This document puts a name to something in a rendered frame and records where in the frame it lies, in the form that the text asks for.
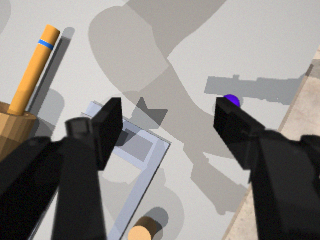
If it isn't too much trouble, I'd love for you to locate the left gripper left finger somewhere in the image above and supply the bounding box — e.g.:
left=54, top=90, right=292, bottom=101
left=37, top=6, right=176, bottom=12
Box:
left=0, top=97, right=123, bottom=240

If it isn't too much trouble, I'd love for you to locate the grey rack with two v-shaped cradles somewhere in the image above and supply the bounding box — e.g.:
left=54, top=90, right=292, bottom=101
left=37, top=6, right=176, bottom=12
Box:
left=79, top=101, right=169, bottom=240

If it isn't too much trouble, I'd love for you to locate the orange bar with blue band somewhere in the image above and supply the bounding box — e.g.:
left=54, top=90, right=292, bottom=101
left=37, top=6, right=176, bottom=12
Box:
left=7, top=24, right=61, bottom=116

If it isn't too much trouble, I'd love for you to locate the purple ball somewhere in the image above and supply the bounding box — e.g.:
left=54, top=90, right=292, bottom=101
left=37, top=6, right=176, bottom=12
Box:
left=223, top=94, right=240, bottom=106

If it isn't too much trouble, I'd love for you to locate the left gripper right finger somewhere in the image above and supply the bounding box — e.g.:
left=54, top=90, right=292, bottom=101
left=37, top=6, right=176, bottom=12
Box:
left=213, top=97, right=320, bottom=240

